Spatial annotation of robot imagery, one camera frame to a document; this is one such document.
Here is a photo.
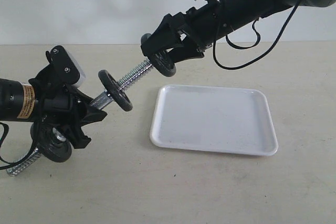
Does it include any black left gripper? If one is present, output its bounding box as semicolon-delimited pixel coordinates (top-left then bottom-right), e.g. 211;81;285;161
28;78;107;148

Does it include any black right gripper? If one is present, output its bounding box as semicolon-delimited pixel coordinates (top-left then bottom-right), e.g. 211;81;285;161
153;5;228;63

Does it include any black weight plate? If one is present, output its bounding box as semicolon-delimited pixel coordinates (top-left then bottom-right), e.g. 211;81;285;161
140;33;176;77

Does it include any chrome threaded dumbbell bar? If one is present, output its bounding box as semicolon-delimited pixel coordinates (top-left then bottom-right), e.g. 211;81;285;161
1;60;153;177

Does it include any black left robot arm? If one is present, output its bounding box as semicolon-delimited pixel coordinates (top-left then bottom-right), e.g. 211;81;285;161
1;79;107;149

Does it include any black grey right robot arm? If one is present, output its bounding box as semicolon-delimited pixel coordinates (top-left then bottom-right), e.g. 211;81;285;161
141;0;335;61

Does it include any white rectangular plastic tray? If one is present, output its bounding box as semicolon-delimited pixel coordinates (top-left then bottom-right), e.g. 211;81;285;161
150;84;278;156

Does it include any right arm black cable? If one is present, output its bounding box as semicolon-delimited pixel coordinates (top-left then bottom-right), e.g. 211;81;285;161
194;0;336;70

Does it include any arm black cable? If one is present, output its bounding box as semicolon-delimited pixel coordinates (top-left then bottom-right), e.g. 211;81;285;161
194;0;336;70
0;84;74;170

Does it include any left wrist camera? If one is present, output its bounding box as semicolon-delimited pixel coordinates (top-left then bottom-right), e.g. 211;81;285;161
46;45;86;88

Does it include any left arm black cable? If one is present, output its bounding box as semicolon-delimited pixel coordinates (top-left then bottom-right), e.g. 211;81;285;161
0;84;74;170

